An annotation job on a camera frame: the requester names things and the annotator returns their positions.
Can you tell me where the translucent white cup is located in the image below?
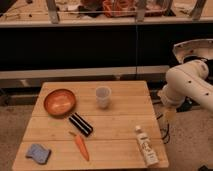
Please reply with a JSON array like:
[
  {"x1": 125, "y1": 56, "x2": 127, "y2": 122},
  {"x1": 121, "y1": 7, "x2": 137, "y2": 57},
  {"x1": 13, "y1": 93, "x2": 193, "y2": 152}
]
[{"x1": 95, "y1": 86, "x2": 111, "y2": 109}]

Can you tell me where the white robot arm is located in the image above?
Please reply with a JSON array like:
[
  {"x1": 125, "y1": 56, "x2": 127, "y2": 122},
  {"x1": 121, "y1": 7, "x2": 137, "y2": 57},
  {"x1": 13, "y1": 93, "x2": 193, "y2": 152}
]
[{"x1": 158, "y1": 60, "x2": 213, "y2": 122}]

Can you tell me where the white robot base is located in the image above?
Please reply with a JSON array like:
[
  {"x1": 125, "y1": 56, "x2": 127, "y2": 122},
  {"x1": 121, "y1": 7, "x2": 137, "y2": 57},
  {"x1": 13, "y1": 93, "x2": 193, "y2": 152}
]
[{"x1": 172, "y1": 38, "x2": 213, "y2": 64}]

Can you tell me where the orange ceramic bowl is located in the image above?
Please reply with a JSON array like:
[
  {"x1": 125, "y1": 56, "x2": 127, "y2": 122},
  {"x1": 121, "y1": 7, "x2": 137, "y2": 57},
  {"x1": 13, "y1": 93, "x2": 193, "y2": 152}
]
[{"x1": 43, "y1": 89, "x2": 76, "y2": 116}]

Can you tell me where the white squeeze bottle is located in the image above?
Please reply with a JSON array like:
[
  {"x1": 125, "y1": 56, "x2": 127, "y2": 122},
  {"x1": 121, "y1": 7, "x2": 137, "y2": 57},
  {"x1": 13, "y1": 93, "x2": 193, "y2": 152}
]
[{"x1": 135, "y1": 125, "x2": 159, "y2": 167}]

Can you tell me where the orange carrot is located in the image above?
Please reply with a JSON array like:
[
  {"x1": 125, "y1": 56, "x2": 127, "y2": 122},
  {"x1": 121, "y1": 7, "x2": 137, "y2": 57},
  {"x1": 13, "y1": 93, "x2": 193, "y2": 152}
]
[{"x1": 70, "y1": 132, "x2": 89, "y2": 161}]

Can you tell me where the black rectangular case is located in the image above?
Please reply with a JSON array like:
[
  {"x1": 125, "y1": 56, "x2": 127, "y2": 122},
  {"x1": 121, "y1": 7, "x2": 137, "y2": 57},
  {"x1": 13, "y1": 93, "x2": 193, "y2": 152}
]
[{"x1": 69, "y1": 113, "x2": 93, "y2": 137}]

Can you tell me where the orange basket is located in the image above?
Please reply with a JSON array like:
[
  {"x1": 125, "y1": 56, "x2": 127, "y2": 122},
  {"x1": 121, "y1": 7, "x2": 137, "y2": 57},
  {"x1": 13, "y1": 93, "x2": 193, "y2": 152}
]
[{"x1": 102, "y1": 0, "x2": 169, "y2": 17}]

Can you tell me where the blue sponge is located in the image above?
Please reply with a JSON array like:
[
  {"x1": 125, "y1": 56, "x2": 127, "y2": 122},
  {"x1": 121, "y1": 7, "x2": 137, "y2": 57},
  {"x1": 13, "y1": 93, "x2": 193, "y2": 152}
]
[{"x1": 25, "y1": 144, "x2": 51, "y2": 165}]

